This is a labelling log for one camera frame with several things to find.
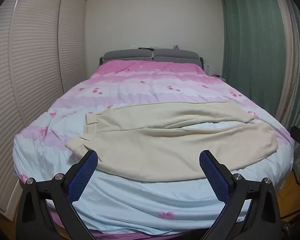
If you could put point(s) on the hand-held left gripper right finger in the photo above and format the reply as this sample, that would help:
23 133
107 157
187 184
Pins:
215 178

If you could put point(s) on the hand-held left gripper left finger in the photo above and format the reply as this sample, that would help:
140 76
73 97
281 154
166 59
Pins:
82 178

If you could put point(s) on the cream pants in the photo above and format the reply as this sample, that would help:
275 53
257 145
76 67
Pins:
165 142

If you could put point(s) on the beige striped curtain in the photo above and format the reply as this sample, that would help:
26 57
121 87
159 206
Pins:
293 62

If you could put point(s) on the green curtain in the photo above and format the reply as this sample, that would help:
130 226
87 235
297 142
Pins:
252 45

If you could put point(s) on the pink floral duvet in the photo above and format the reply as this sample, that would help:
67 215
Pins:
145 85

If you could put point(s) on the white louvered wardrobe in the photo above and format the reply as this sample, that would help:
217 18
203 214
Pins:
27 67

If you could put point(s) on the grey headboard cushion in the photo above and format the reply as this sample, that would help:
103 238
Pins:
127 55
176 55

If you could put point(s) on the small purple toy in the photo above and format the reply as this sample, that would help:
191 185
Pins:
175 47

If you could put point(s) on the flat black item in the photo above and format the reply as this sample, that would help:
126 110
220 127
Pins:
145 47

